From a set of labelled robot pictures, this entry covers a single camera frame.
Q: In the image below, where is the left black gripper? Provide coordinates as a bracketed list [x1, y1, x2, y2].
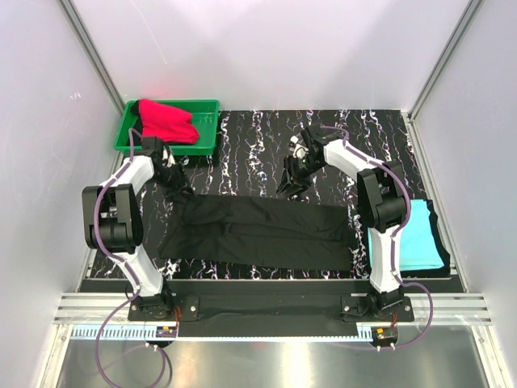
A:
[149, 162, 195, 204]

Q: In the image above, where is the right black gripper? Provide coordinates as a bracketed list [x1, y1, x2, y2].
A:
[276, 154, 324, 198]

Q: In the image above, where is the black t shirt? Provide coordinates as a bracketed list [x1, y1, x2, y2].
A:
[158, 195, 353, 272]

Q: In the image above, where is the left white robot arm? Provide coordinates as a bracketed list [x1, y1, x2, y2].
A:
[82, 137, 193, 320]

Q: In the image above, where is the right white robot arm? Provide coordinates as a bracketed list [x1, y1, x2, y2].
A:
[276, 125, 411, 321]

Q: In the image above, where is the black marbled table mat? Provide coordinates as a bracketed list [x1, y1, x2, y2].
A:
[87, 108, 453, 280]

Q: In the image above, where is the red t shirt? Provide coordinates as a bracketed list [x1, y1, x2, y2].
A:
[135, 99, 200, 146]

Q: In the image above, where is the green plastic bin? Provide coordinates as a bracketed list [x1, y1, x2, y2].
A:
[114, 99, 220, 156]

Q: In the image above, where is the folded teal t shirt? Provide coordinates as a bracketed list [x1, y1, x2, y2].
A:
[367, 200, 446, 271]

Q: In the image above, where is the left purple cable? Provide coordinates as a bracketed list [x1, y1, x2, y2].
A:
[91, 129, 174, 385]

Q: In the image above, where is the purple cable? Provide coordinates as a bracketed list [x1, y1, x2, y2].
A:
[321, 125, 435, 352]
[91, 129, 174, 385]

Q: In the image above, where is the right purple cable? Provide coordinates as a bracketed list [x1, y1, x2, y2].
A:
[321, 125, 435, 352]

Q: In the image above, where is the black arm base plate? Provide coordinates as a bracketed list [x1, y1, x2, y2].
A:
[128, 280, 414, 323]

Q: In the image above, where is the white slotted cable duct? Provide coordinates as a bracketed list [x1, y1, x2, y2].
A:
[71, 323, 398, 344]

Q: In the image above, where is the left aluminium frame post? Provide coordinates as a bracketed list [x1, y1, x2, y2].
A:
[57, 0, 125, 114]

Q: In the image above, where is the aluminium frame post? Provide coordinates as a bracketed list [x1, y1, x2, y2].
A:
[407, 0, 485, 121]
[57, 0, 125, 114]

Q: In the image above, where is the right aluminium frame post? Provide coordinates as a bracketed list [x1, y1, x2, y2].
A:
[407, 0, 485, 121]

